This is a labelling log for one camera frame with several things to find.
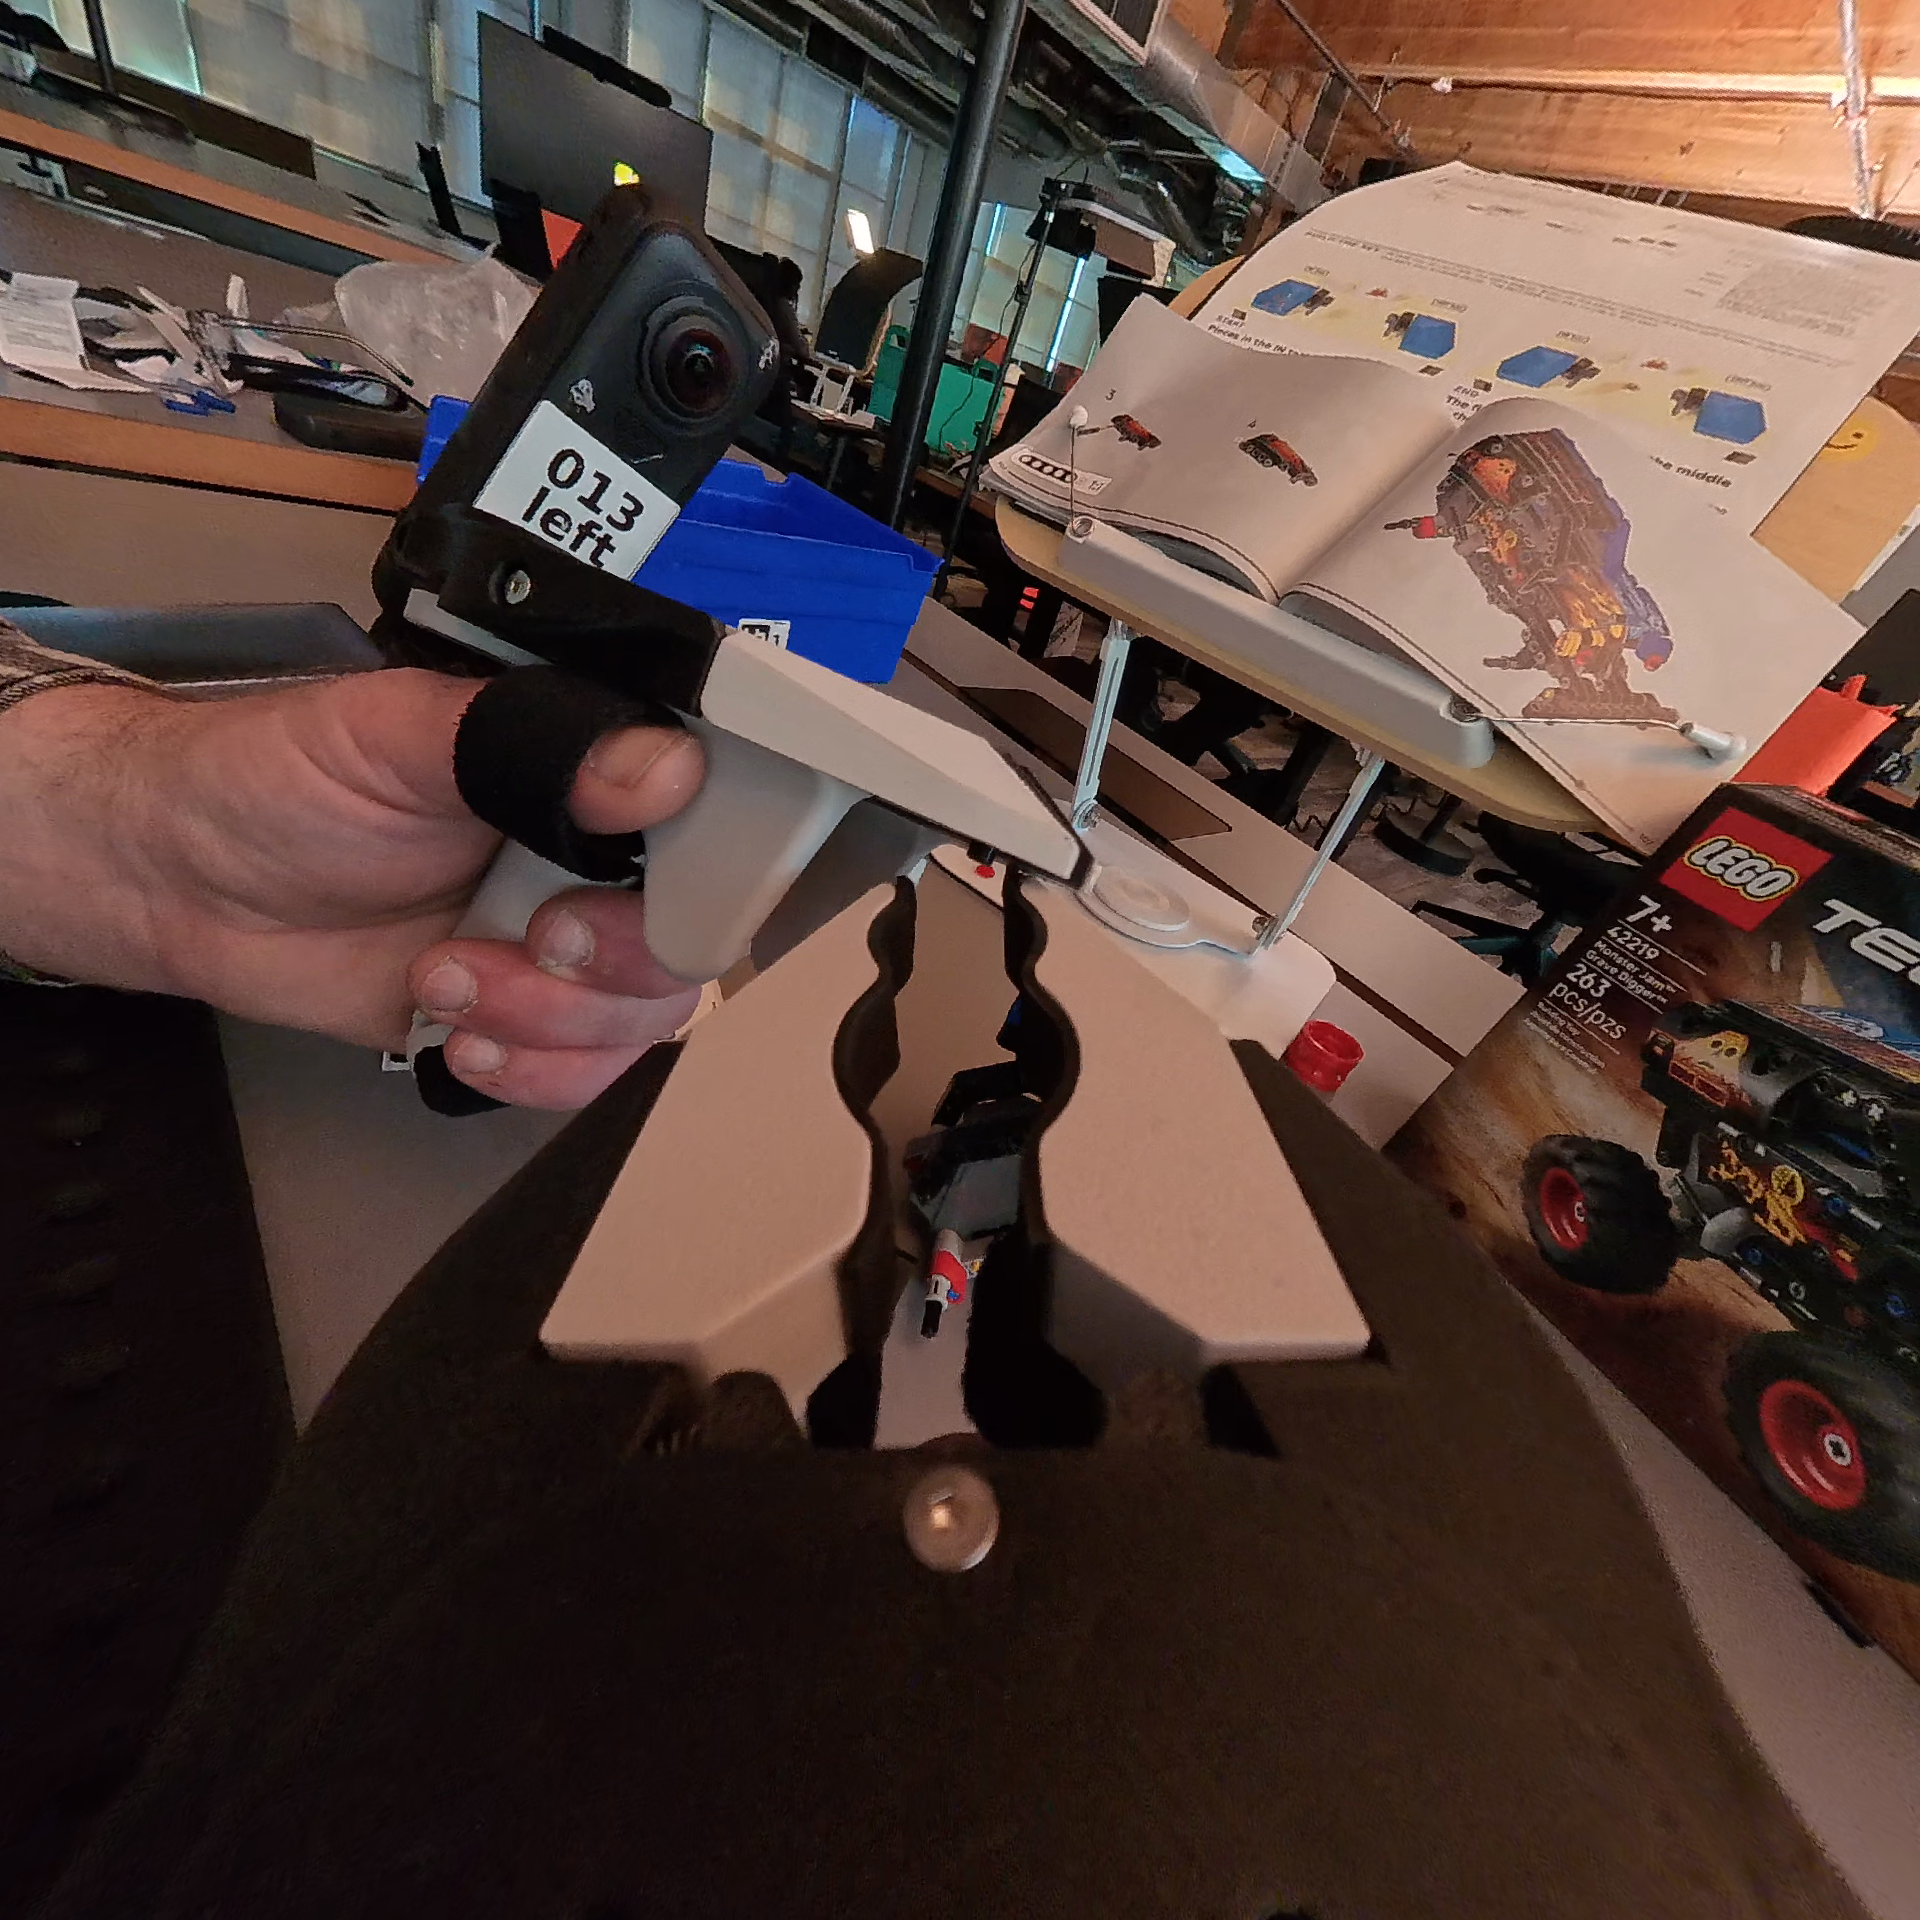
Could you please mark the wooden background desk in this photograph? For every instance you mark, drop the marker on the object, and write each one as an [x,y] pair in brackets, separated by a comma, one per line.
[149,434]

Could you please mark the orange storage bin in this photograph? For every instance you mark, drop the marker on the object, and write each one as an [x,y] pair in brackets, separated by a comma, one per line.
[1815,735]

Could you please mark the toy truck set box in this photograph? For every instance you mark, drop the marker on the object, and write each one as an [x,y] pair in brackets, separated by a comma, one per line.
[1651,1276]

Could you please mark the black monitor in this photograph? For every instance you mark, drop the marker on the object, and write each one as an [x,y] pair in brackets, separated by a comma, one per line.
[585,120]

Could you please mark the red toy wheel rim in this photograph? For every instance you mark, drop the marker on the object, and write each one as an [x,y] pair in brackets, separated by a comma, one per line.
[1325,1051]

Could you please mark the blue storage bin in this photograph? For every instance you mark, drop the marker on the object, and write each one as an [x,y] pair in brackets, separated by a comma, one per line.
[809,556]

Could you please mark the grey desk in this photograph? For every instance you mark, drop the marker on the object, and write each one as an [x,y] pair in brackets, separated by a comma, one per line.
[347,1201]

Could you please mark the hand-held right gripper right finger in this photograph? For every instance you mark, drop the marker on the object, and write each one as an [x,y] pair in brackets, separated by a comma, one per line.
[1200,1201]

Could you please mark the crumpled clear plastic bag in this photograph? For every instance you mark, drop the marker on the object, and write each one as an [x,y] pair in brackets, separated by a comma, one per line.
[435,315]

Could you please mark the building instruction booklet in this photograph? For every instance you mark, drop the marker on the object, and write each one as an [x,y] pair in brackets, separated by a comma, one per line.
[1291,376]

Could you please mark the flame-printed toy truck model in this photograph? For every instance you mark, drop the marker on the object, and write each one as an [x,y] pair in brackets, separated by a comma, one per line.
[975,1154]

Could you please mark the person's left hand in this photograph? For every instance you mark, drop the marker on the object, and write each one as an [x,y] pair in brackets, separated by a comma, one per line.
[224,840]

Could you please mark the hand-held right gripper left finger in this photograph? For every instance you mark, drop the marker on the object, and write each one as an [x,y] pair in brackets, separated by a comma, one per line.
[704,1201]

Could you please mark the dark perforated panel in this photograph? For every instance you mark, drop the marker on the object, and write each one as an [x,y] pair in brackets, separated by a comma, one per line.
[120,1424]

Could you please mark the black pole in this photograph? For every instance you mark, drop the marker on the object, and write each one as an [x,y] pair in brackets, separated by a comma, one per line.
[945,224]

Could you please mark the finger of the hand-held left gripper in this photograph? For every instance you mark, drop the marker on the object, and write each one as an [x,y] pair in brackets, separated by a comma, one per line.
[901,750]

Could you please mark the white papers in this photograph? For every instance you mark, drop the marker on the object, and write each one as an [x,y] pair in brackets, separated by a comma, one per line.
[61,330]

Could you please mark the white book stand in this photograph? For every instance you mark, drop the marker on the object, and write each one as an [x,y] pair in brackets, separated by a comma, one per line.
[1277,639]

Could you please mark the printed instruction sheet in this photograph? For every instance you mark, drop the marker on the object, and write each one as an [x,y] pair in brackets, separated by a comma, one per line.
[1575,241]

